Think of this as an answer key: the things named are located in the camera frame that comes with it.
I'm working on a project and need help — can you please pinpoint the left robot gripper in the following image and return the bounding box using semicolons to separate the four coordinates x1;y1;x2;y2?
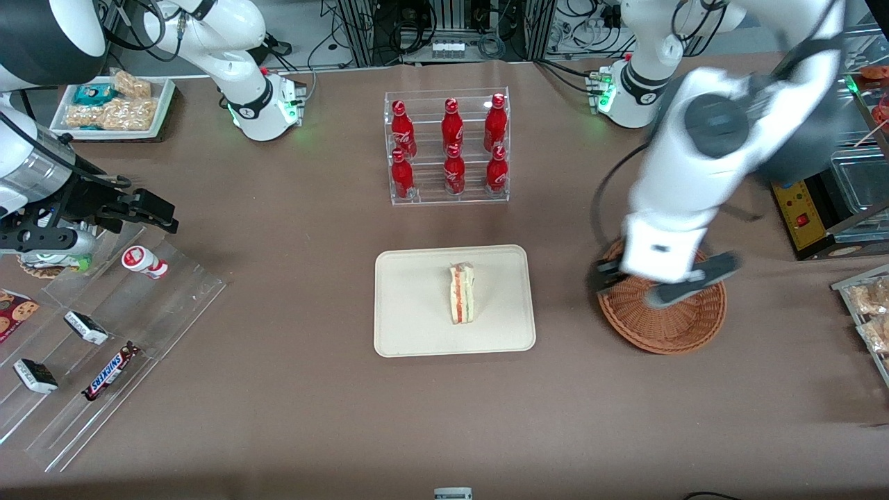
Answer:
594;214;704;292

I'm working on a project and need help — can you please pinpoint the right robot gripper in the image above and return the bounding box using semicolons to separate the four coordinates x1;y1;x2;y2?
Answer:
49;167;179;233

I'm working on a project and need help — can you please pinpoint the triangle sandwich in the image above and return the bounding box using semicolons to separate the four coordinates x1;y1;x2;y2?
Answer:
447;262;477;326

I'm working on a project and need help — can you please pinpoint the brown wicker basket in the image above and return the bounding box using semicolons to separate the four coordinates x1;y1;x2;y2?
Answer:
596;236;728;356

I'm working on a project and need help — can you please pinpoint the white rectangular snack tray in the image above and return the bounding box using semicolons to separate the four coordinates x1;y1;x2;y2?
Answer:
50;75;176;142

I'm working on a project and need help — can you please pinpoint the cream plastic serving tray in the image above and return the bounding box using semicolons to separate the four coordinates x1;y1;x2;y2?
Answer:
374;244;537;358

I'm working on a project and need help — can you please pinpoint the grey tray of pastry bags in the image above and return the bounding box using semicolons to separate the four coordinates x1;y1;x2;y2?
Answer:
831;264;889;388

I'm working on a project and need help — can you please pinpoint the white red yogurt bottle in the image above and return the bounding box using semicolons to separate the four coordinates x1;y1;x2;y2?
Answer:
122;245;169;281

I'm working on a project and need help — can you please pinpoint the large rice cracker bag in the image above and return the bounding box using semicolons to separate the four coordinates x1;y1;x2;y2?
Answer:
65;97;160;132

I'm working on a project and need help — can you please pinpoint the white green drink bottle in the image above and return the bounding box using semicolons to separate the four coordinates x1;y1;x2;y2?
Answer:
19;251;93;279

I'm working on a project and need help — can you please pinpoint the clear acrylic stepped display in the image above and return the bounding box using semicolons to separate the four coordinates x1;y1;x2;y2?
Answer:
0;222;229;474

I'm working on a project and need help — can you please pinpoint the small rice cracker bag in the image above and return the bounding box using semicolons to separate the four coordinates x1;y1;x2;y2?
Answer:
111;69;153;99

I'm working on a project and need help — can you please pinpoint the teal snack packet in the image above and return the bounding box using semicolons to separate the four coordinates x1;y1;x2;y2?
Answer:
73;83;119;107

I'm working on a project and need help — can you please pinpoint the black white snack bar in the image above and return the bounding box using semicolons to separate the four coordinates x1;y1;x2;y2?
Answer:
64;310;110;346
13;358;59;395

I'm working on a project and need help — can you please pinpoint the red cola bottle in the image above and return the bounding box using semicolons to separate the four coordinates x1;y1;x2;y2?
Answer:
485;145;508;194
390;100;417;159
442;98;465;153
444;144;467;196
390;149;416;201
484;93;508;152

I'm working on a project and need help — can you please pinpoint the snickers chocolate bar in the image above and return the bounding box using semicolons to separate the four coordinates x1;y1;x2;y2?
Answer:
82;341;142;403

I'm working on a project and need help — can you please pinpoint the chocolate chip cookie package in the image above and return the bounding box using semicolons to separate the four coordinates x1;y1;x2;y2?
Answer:
0;290;41;344

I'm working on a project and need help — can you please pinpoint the clear acrylic bottle rack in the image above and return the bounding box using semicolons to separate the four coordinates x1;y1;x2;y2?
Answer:
384;87;511;206

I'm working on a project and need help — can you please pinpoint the black food warmer machine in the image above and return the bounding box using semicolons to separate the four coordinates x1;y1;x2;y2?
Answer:
770;21;889;262

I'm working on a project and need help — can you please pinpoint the clear bagged pastry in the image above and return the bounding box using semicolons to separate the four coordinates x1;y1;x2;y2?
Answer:
849;278;889;317
858;316;889;356

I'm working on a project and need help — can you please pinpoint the aluminium equipment rack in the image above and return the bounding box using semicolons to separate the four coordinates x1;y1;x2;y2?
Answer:
333;0;556;67

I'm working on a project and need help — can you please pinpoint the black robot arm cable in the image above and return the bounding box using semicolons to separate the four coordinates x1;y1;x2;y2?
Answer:
590;142;655;259

